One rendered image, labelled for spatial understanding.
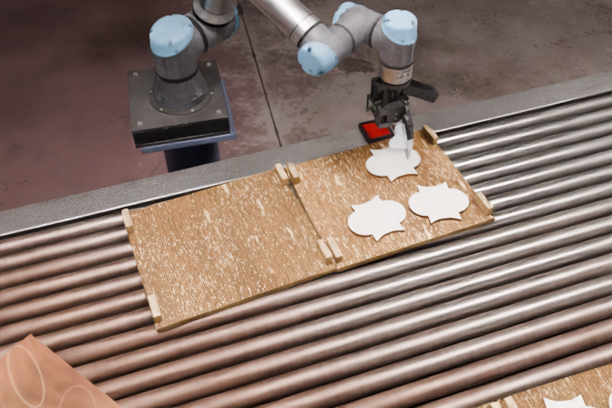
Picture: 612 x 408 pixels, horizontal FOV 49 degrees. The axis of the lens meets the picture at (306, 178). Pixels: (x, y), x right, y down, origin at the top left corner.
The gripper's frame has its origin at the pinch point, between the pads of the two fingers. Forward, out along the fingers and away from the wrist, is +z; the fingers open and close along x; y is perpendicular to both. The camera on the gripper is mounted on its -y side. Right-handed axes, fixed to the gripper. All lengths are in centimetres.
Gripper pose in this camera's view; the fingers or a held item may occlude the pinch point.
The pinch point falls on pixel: (396, 139)
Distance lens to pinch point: 170.7
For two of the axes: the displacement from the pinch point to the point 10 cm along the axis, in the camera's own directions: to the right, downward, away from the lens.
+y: -9.3, 2.7, -2.5
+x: 3.6, 6.6, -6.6
